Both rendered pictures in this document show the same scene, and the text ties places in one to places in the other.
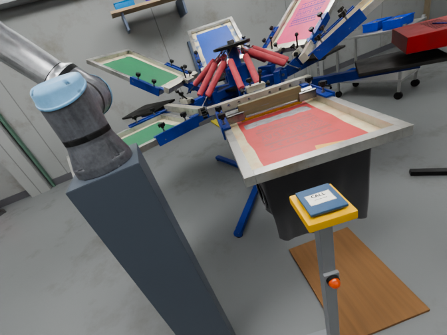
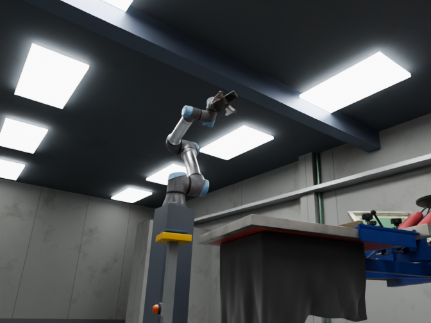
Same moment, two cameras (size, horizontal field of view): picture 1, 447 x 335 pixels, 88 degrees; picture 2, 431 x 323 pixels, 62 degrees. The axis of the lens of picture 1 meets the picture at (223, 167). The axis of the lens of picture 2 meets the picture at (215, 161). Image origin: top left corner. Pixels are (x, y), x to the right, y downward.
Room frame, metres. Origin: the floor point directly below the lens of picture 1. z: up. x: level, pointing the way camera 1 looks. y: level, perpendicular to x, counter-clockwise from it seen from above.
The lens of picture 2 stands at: (0.03, -1.75, 0.70)
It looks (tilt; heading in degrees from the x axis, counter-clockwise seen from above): 21 degrees up; 68
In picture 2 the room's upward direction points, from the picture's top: 3 degrees clockwise
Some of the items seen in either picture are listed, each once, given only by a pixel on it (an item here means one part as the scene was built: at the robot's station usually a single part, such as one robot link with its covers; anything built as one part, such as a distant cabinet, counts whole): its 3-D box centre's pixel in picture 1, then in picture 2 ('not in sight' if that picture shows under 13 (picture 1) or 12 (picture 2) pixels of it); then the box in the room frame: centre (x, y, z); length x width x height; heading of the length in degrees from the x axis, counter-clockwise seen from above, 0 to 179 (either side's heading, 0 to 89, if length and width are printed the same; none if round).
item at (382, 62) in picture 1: (324, 78); not in sight; (1.74, -0.95, 0.91); 1.34 x 0.41 x 0.08; 59
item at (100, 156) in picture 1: (96, 148); (175, 200); (0.61, 0.30, 1.25); 0.15 x 0.15 x 0.10
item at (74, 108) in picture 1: (70, 105); (177, 182); (0.62, 0.30, 1.37); 0.13 x 0.12 x 0.14; 3
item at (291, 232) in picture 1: (318, 194); (240, 291); (0.74, -0.35, 0.74); 0.45 x 0.03 x 0.43; 89
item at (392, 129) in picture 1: (285, 121); (297, 240); (1.03, -0.35, 0.97); 0.79 x 0.58 x 0.04; 179
